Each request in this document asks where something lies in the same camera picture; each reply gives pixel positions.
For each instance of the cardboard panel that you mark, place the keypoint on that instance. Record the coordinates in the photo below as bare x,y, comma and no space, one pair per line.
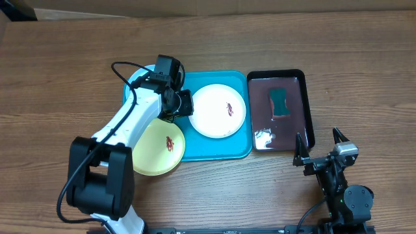
162,8

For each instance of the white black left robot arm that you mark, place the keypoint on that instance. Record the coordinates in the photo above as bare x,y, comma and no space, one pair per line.
100,171

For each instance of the yellow plate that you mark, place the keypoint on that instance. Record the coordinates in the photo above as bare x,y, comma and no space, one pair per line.
159,150

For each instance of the white plate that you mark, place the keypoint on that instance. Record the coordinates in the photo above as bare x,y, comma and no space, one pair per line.
219,111

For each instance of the black tray with water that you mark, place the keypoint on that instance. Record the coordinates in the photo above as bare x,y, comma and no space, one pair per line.
280,134

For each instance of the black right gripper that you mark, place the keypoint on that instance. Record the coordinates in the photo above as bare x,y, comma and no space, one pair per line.
302,156

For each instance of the green sponge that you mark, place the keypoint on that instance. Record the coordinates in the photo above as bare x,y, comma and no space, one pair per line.
278,97

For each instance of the light blue plate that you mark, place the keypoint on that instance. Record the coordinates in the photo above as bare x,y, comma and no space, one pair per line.
139,73

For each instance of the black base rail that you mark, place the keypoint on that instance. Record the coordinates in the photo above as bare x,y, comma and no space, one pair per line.
291,229

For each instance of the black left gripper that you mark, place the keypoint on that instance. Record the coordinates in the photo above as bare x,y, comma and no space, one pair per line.
187,110

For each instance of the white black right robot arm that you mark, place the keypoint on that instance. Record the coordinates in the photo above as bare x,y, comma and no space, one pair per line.
349,206

